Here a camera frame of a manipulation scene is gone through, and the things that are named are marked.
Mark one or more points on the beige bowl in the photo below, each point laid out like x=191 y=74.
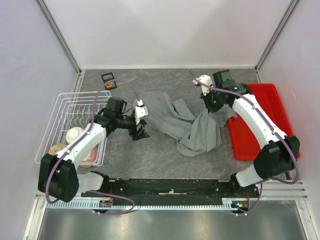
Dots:
x=56 y=148

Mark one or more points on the white bowl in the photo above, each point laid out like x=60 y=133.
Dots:
x=73 y=133

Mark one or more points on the left aluminium frame post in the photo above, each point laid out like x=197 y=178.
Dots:
x=58 y=34

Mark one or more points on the black box with brooch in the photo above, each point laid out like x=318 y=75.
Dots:
x=108 y=80

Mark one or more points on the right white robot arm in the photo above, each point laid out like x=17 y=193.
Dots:
x=278 y=151

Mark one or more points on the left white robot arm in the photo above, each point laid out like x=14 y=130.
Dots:
x=58 y=178

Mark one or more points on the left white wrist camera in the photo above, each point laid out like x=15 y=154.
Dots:
x=140 y=111

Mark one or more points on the grey slotted cable duct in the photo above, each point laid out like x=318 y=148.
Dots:
x=100 y=204

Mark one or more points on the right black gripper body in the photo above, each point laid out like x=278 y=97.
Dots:
x=213 y=101

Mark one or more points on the right aluminium frame post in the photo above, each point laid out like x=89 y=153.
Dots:
x=293 y=4

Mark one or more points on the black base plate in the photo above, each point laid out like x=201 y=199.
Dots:
x=175 y=190

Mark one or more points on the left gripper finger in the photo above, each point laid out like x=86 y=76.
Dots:
x=144 y=134
x=136 y=133

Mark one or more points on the grey shirt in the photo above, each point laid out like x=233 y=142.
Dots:
x=194 y=135

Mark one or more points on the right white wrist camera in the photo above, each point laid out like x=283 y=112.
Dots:
x=205 y=82

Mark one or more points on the red plastic bin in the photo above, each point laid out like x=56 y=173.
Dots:
x=255 y=125

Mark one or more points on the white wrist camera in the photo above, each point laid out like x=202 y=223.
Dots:
x=205 y=82
x=140 y=111

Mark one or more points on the white wire dish rack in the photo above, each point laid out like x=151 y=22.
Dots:
x=71 y=109

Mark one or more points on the pink patterned bowl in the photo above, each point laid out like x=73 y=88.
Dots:
x=90 y=159

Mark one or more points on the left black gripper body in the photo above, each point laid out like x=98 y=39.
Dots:
x=130 y=124

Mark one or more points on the aluminium frame post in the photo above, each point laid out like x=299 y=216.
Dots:
x=58 y=34
x=293 y=4

